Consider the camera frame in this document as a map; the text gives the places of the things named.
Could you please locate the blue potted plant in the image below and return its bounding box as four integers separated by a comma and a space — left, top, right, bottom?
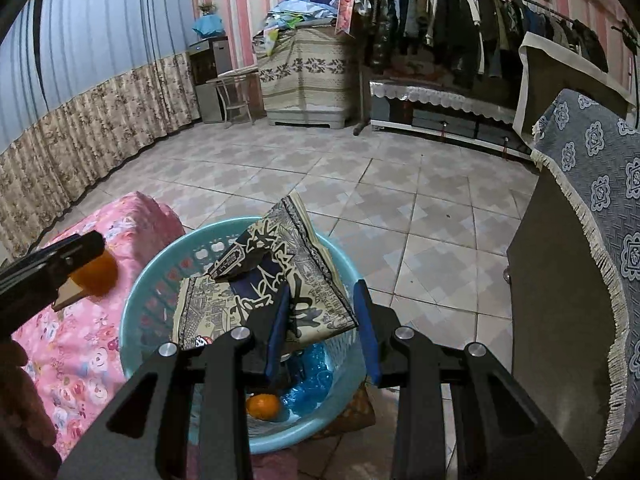
192, 2, 224, 39

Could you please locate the pile of clothes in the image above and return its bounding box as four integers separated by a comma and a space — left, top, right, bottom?
262, 0, 337, 30

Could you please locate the clothes rack with garments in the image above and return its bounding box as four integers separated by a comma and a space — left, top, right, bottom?
354, 0, 608, 125

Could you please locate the blue plastic bag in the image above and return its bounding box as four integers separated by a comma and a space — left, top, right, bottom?
280, 342, 333, 417

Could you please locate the teal plastic basket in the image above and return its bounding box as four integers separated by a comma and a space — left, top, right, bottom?
119, 216, 369, 456

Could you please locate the small metal stool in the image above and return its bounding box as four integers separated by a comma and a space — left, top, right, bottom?
208, 65, 258, 127

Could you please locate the covered storage chest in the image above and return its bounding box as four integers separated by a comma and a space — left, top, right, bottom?
253, 25, 359, 129

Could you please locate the pink floral tablecloth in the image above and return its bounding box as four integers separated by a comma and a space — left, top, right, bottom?
14, 192, 184, 457

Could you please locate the blue patterned sofa cover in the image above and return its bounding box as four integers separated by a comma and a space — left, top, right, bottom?
532, 89, 639, 469

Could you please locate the low shelf with lace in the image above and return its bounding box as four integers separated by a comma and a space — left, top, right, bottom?
368, 79, 530, 160

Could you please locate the brown paper bag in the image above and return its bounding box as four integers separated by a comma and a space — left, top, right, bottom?
311, 382, 376, 440

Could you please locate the blue floral curtain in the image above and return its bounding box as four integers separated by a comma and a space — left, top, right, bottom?
1, 0, 200, 257

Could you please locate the person's left hand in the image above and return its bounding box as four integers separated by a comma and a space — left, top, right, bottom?
1, 338, 56, 448

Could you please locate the water dispenser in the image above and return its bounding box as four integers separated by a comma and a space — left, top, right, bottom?
188, 36, 232, 124

